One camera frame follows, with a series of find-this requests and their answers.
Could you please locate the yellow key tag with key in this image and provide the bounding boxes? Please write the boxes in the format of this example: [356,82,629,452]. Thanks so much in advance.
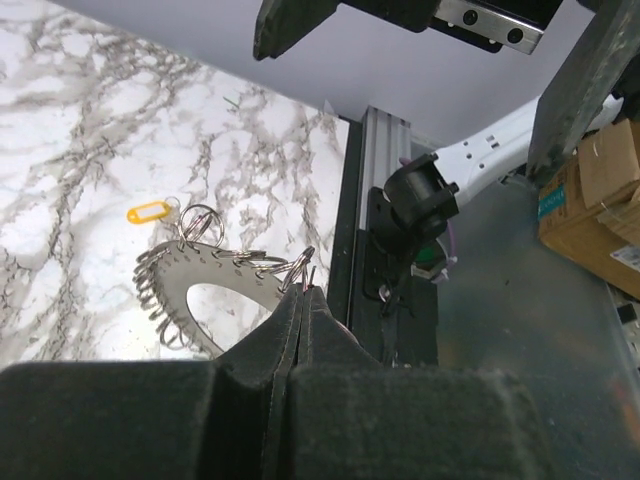
[126,196,181,225]

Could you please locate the aluminium frame rail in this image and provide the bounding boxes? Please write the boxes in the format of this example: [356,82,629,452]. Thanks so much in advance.
[344,104,416,321]

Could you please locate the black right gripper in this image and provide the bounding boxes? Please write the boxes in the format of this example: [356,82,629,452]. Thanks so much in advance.
[346,0,639,186]

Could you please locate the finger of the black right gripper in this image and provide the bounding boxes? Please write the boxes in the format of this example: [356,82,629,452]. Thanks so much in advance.
[253,0,339,61]

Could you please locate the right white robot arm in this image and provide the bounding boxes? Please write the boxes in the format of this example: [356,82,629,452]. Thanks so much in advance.
[353,1,639,254]

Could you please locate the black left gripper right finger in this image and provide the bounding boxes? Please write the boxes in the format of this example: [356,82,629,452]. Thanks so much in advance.
[274,287,555,479]

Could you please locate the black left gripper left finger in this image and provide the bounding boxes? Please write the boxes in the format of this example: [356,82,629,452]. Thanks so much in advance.
[1,287,305,479]

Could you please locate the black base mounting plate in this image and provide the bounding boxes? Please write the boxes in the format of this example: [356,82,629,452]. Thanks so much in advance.
[328,119,438,367]

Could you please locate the cardboard boxes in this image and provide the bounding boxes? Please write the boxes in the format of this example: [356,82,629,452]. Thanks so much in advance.
[538,120,639,298]

